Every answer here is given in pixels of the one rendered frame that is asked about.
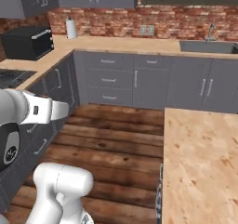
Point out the grey base cupboards under hob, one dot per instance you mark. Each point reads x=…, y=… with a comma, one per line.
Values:
x=59, y=82

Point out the grey steel sink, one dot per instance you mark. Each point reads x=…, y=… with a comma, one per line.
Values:
x=207, y=47

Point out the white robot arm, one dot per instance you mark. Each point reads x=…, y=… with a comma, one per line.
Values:
x=59, y=184

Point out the black hob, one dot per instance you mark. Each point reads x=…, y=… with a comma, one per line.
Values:
x=12, y=77

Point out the black toaster oven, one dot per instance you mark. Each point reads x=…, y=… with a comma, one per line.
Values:
x=24, y=43

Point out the silver tap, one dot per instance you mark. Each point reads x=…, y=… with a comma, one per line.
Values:
x=210, y=32

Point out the grey island cupboard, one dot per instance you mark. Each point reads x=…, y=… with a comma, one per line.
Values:
x=159, y=196

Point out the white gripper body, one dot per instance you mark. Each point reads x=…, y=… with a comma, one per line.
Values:
x=59, y=110

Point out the grey wall socket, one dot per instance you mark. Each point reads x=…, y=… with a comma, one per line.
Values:
x=147, y=30

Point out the grey base cupboards with drawers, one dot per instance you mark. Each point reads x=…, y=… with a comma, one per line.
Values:
x=155, y=82

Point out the white paper towel roll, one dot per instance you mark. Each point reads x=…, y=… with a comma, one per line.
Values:
x=71, y=28

